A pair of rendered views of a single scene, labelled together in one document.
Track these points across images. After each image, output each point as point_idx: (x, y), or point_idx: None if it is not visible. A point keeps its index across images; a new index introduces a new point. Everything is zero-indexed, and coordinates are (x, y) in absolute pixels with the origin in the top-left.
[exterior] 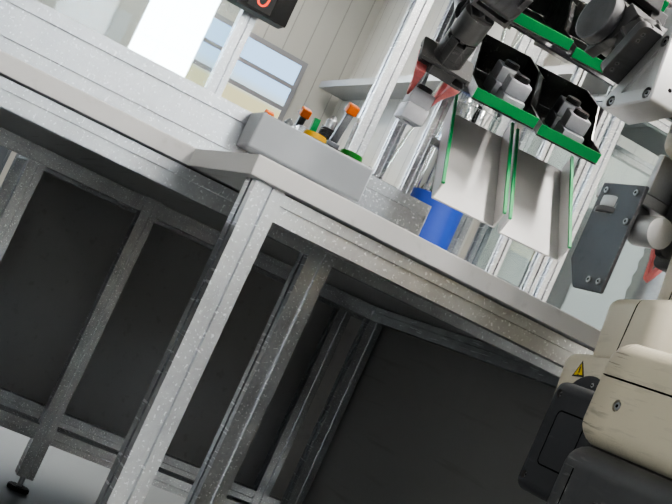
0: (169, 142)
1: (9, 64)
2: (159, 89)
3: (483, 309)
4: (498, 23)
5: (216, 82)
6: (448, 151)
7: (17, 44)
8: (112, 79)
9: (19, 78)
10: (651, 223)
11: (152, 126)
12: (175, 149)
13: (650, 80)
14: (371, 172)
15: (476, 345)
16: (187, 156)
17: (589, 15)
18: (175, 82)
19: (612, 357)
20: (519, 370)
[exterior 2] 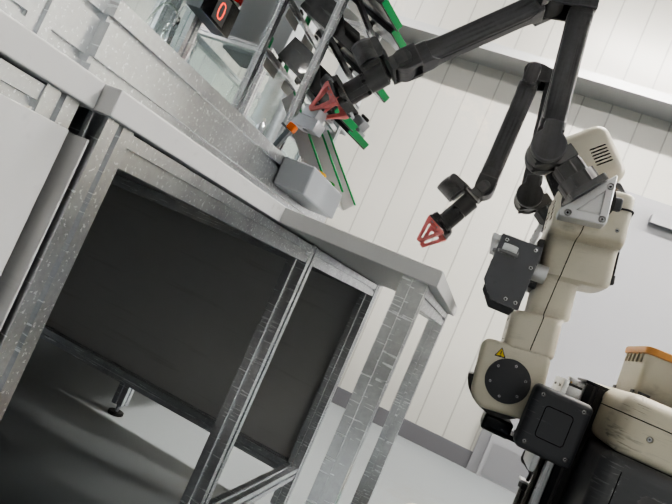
0: (275, 206)
1: (203, 159)
2: (246, 145)
3: (433, 308)
4: (394, 82)
5: None
6: (314, 147)
7: (165, 112)
8: (223, 141)
9: (207, 172)
10: (547, 272)
11: (270, 196)
12: (276, 211)
13: (603, 211)
14: (341, 197)
15: (202, 214)
16: (280, 215)
17: (543, 142)
18: (255, 137)
19: (636, 407)
20: (251, 242)
